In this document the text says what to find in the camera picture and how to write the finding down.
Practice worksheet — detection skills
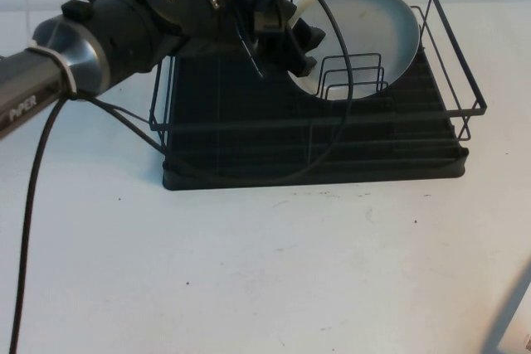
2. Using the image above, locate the grey-blue round plate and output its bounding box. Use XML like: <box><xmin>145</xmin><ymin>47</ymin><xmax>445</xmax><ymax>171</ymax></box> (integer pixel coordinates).
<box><xmin>290</xmin><ymin>0</ymin><xmax>421</xmax><ymax>101</ymax></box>

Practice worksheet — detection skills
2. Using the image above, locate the black camera cable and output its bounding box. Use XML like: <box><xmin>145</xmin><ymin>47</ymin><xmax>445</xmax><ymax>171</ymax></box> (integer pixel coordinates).
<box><xmin>10</xmin><ymin>0</ymin><xmax>356</xmax><ymax>354</ymax></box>

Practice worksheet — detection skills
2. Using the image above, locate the black wire dish rack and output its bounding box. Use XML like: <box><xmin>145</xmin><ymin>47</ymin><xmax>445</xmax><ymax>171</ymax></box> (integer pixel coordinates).
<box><xmin>148</xmin><ymin>0</ymin><xmax>487</xmax><ymax>172</ymax></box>

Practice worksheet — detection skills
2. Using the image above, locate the white zip tie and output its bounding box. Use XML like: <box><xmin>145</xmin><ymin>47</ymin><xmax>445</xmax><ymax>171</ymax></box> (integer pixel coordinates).
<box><xmin>28</xmin><ymin>45</ymin><xmax>79</xmax><ymax>100</ymax></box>

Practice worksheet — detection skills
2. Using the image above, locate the grey metal bar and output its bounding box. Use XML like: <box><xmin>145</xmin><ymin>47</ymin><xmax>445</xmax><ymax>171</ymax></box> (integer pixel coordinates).
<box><xmin>483</xmin><ymin>262</ymin><xmax>531</xmax><ymax>354</ymax></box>

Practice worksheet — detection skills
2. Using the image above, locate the black plastic drip tray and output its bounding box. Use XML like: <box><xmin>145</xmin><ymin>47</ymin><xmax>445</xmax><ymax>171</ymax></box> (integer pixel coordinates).
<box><xmin>161</xmin><ymin>36</ymin><xmax>470</xmax><ymax>192</ymax></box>

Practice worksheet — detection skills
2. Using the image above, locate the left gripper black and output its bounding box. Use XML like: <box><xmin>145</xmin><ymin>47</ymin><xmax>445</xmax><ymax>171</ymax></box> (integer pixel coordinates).
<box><xmin>215</xmin><ymin>0</ymin><xmax>327</xmax><ymax>79</ymax></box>

